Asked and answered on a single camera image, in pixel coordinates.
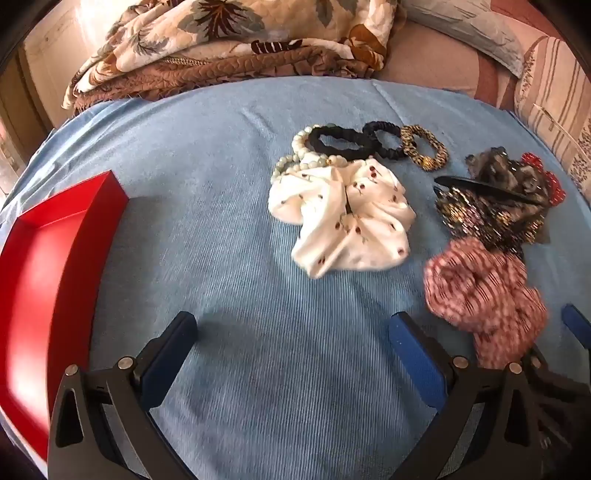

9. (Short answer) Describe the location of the pink striped scrunchie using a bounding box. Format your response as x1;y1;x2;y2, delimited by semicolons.
424;237;549;370

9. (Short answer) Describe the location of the dark glitter scrunchie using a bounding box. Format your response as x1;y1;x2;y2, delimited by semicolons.
434;187;549;260

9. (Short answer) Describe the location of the red polka dot scrunchie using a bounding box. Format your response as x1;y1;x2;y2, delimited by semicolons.
521;152;566;207

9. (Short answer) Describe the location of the black hair clip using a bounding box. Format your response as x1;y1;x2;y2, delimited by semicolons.
434;176;547;206

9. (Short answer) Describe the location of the leopard print hair tie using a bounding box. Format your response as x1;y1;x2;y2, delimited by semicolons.
399;124;450;172

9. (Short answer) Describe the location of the white floral scrunchie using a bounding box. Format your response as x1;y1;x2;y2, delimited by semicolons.
267;158;416;279

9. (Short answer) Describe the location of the pearl bead bracelet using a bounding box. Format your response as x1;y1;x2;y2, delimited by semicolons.
269;123;350;186

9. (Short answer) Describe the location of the red rectangular tray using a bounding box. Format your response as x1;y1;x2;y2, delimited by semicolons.
1;171;128;459

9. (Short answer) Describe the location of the striped beige pillow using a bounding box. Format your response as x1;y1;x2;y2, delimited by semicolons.
514;37;591;199

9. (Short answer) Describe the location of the light blue bed cloth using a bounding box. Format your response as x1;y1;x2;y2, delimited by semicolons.
1;77;590;479

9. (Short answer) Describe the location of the pink bed sheet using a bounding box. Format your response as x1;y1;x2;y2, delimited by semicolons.
374;1;562;110

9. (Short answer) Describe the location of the grey pillow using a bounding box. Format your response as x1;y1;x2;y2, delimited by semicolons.
403;0;524;78

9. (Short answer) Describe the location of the floral leaf print blanket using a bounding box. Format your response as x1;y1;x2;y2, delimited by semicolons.
62;0;406;112

